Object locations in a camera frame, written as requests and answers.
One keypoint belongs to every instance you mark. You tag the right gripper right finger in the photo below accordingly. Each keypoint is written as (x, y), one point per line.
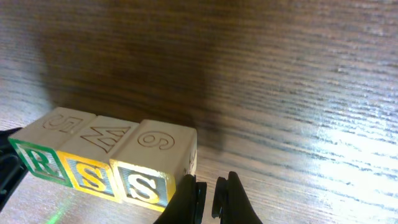
(230, 202)

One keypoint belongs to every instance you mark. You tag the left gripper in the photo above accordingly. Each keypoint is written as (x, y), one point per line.
(12, 168)

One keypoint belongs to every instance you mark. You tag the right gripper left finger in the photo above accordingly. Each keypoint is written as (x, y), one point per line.
(187, 204)

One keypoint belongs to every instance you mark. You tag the green R letter block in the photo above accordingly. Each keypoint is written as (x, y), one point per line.
(37, 143)

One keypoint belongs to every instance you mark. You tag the yellow S letter block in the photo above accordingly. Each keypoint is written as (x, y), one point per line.
(152, 162)
(86, 156)

